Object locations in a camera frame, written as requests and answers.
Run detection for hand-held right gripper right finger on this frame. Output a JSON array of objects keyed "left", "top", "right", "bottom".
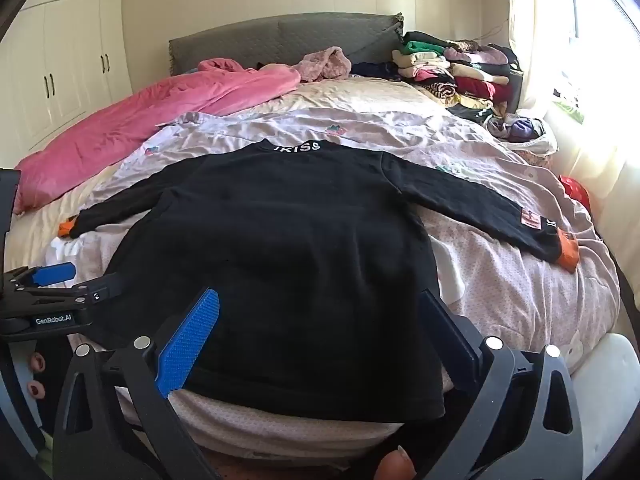
[{"left": 415, "top": 287, "right": 585, "bottom": 480}]

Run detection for pink quilt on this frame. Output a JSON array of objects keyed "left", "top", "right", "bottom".
[{"left": 12, "top": 57, "right": 301, "bottom": 216}]

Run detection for person's left hand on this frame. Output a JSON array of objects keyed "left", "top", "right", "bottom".
[{"left": 25, "top": 350, "right": 48, "bottom": 403}]

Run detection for red plastic bag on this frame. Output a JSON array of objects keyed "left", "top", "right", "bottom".
[{"left": 557, "top": 175, "right": 593, "bottom": 213}]

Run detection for person's right hand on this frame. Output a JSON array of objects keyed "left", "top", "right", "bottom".
[{"left": 382, "top": 447, "right": 417, "bottom": 480}]

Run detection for black sweater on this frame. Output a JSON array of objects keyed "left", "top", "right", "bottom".
[{"left": 59, "top": 139, "right": 581, "bottom": 423}]

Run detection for floral basket of clothes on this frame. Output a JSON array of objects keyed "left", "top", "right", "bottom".
[{"left": 485, "top": 112, "right": 558, "bottom": 166}]

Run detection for grey padded headboard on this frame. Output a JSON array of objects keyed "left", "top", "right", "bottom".
[{"left": 167, "top": 11, "right": 406, "bottom": 78}]

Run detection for pile of folded clothes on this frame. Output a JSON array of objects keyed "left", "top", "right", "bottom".
[{"left": 390, "top": 30, "right": 523, "bottom": 116}]

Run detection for dark navy clothes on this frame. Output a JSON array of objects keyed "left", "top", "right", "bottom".
[{"left": 351, "top": 60, "right": 403, "bottom": 82}]

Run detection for cream curtain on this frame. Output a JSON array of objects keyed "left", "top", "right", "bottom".
[{"left": 505, "top": 0, "right": 640, "bottom": 241}]

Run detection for white mattress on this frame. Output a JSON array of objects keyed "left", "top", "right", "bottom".
[{"left": 570, "top": 332, "right": 640, "bottom": 480}]

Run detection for fluffy pink garment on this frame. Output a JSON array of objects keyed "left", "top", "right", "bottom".
[{"left": 295, "top": 46, "right": 353, "bottom": 83}]

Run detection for white wardrobe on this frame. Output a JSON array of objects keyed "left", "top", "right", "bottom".
[{"left": 0, "top": 0, "right": 133, "bottom": 171}]

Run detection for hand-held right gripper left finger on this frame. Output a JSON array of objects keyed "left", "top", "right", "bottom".
[{"left": 51, "top": 287, "right": 221, "bottom": 480}]

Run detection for green cloth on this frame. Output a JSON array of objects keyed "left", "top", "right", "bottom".
[{"left": 552, "top": 102, "right": 586, "bottom": 123}]

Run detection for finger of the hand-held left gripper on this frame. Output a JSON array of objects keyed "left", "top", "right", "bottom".
[
  {"left": 25, "top": 272, "right": 126, "bottom": 311},
  {"left": 5, "top": 261, "right": 77, "bottom": 292}
]

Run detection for pale pink printed blanket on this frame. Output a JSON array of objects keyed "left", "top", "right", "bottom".
[{"left": 47, "top": 105, "right": 623, "bottom": 456}]

